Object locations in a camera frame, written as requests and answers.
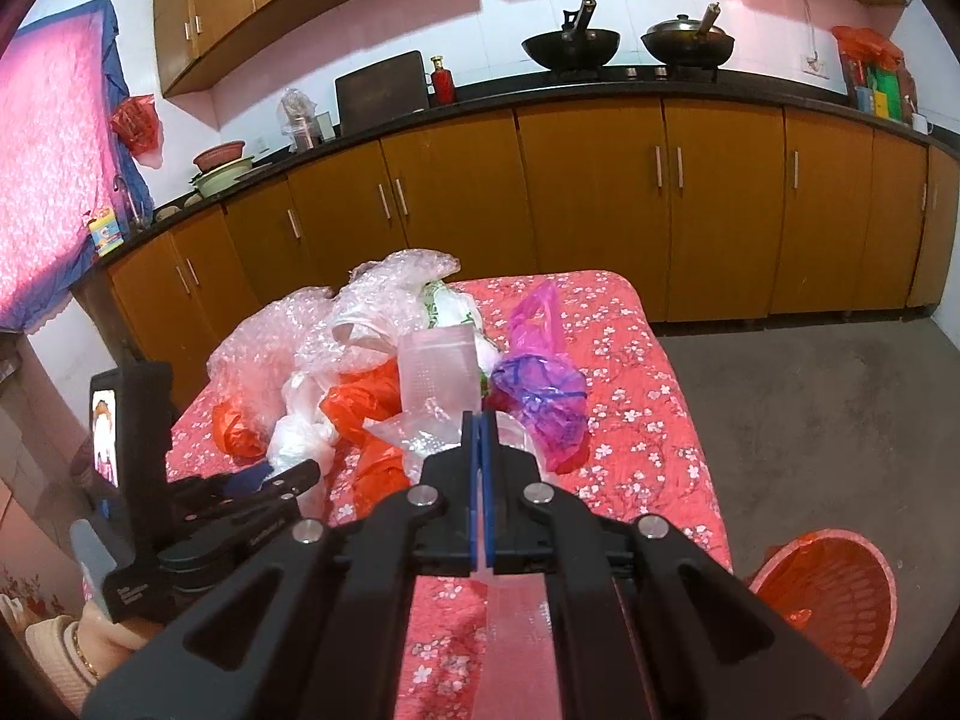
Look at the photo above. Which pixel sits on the pink plastic bag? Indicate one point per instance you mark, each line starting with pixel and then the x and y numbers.
pixel 536 322

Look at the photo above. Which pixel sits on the red bottle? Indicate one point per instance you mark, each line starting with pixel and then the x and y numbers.
pixel 444 82

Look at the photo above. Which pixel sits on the white plastic bag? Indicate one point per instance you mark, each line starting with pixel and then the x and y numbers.
pixel 300 435

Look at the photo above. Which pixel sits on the jar in plastic bag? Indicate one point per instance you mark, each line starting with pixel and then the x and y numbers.
pixel 298 124

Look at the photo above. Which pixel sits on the person's left hand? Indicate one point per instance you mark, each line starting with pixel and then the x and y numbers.
pixel 116 634

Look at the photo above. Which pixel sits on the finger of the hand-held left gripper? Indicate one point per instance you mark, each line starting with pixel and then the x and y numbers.
pixel 247 480
pixel 296 481

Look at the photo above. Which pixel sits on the wooden lower kitchen cabinets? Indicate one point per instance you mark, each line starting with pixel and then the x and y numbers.
pixel 585 202

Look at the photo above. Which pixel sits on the black kitchen countertop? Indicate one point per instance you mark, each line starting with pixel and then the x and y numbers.
pixel 757 88

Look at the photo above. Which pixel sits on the red floral tablecloth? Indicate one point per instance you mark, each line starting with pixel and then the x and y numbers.
pixel 637 405

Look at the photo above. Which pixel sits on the white green printed bag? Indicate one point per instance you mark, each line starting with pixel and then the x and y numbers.
pixel 457 307

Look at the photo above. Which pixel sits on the white cup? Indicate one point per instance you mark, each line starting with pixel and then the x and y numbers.
pixel 922 124

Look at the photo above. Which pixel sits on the clear zip bag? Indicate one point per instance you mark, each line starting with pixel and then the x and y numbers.
pixel 439 375

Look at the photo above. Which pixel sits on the orange plastic bag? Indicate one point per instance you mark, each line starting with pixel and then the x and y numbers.
pixel 360 397
pixel 236 427
pixel 379 480

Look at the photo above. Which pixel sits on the person's left forearm cream sleeve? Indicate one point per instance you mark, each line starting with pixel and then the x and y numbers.
pixel 56 660

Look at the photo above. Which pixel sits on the orange bag on counter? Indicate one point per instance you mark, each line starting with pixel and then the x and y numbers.
pixel 866 49

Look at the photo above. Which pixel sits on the red hanging plastic bag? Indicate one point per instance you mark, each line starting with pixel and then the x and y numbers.
pixel 139 127

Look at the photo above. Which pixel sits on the clear plastic wrapper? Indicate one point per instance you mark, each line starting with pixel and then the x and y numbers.
pixel 409 439

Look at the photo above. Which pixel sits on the clear bubble wrap sheet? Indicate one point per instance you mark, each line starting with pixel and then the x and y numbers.
pixel 397 270

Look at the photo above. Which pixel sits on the pink curtain with blue border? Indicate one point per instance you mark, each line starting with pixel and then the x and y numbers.
pixel 52 165

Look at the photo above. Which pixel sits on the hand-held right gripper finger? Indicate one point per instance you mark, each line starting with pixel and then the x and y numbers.
pixel 472 480
pixel 488 495

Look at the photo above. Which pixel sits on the metal faucet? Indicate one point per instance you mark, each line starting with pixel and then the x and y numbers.
pixel 131 202

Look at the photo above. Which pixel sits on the gas stove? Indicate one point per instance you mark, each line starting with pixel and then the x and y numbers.
pixel 645 73

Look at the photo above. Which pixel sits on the dark cutting board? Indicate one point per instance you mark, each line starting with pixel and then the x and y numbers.
pixel 379 94

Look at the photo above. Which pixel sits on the purple plastic bag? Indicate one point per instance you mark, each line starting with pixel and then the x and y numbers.
pixel 540 382

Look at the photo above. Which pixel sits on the clear plastic bag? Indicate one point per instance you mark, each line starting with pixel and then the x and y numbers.
pixel 255 345

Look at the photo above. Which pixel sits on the green package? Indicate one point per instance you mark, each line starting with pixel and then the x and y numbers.
pixel 885 94

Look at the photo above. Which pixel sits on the black wok with lid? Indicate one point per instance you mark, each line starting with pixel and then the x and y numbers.
pixel 686 45

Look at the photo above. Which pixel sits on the red plastic basin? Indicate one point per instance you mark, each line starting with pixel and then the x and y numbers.
pixel 219 156

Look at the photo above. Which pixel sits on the orange plastic waste basket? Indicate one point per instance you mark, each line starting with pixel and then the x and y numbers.
pixel 832 600

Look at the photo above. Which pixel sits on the colourful carton box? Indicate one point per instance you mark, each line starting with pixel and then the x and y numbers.
pixel 106 232

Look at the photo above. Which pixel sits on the small clear container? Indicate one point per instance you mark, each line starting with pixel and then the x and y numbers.
pixel 324 127

